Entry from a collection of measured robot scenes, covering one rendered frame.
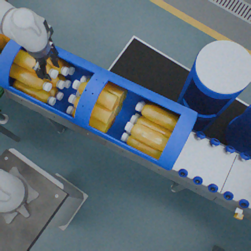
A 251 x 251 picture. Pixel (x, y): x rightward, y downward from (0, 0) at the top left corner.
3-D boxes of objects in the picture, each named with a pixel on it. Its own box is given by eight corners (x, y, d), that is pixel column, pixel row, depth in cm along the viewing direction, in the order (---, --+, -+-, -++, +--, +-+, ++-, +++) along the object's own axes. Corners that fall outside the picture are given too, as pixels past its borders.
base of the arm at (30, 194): (14, 232, 142) (8, 232, 136) (-16, 194, 148) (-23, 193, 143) (46, 201, 144) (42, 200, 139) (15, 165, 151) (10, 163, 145)
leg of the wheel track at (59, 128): (62, 134, 261) (41, 111, 200) (55, 131, 261) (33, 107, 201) (65, 128, 262) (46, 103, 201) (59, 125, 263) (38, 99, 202)
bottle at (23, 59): (23, 53, 156) (58, 70, 153) (14, 65, 154) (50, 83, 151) (18, 45, 149) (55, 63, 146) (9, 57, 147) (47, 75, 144)
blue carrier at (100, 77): (166, 176, 155) (175, 164, 128) (8, 96, 168) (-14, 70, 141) (190, 124, 163) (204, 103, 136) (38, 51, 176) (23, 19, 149)
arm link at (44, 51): (52, 35, 121) (55, 43, 126) (30, 25, 122) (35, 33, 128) (39, 56, 119) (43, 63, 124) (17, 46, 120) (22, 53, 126)
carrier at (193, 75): (173, 96, 250) (171, 133, 243) (195, 38, 166) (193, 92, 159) (212, 100, 249) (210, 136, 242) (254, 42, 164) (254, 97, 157)
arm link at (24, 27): (55, 35, 120) (24, 19, 122) (45, 10, 105) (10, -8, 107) (38, 59, 118) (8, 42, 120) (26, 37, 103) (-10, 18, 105)
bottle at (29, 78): (8, 63, 150) (44, 81, 147) (17, 60, 156) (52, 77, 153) (5, 77, 153) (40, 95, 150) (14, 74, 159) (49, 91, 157)
